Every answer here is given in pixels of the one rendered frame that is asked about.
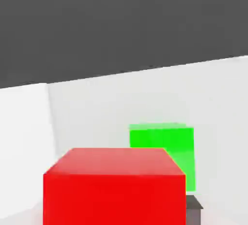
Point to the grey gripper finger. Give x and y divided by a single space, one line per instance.
192 212

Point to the small green cube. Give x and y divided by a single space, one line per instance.
162 137

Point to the small red cube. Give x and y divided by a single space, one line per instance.
114 196

